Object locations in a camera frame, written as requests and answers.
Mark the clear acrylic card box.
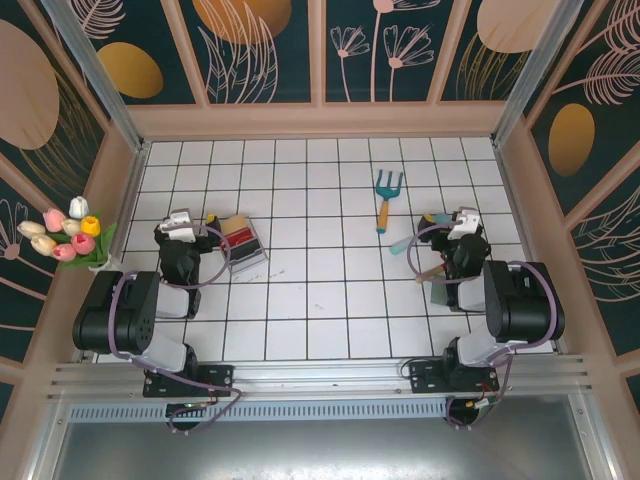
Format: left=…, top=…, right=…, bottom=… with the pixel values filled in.
left=219, top=213, right=271, bottom=275

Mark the teal toy trowel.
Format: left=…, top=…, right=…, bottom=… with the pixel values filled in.
left=389, top=212, right=453, bottom=257

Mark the blue toy garden fork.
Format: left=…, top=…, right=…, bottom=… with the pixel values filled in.
left=374, top=168, right=405, bottom=234

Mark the tulip bouquet in vase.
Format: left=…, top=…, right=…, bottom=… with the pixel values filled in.
left=59, top=222, right=119, bottom=271

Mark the grey metal sheet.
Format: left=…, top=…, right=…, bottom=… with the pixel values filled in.
left=29, top=419, right=619, bottom=480

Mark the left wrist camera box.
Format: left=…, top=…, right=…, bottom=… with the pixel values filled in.
left=159, top=211, right=196, bottom=244

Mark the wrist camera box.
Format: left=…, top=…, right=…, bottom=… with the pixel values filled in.
left=447, top=208, right=480, bottom=244
left=159, top=211, right=196, bottom=244

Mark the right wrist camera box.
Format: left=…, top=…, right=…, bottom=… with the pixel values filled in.
left=447, top=208, right=480, bottom=244

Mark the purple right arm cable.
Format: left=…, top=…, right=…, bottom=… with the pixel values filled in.
left=407, top=222, right=561, bottom=430

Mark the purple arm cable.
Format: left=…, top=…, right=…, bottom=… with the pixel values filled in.
left=109, top=222, right=246, bottom=437
left=407, top=222, right=561, bottom=430

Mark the aluminium side rail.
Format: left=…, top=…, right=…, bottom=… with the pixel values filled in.
left=107, top=142, right=151, bottom=264

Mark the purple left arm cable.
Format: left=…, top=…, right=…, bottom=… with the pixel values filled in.
left=109, top=222, right=246, bottom=437

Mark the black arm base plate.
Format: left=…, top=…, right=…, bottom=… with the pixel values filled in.
left=408, top=358, right=501, bottom=396
left=143, top=363, right=236, bottom=399

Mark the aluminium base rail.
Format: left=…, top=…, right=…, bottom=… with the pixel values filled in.
left=47, top=353, right=596, bottom=401

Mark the aluminium frame post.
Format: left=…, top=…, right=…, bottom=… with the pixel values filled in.
left=489, top=0, right=586, bottom=146
left=42, top=0, right=151, bottom=154

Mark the slotted grey cable duct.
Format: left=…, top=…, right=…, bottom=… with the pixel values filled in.
left=67, top=397, right=574, bottom=424

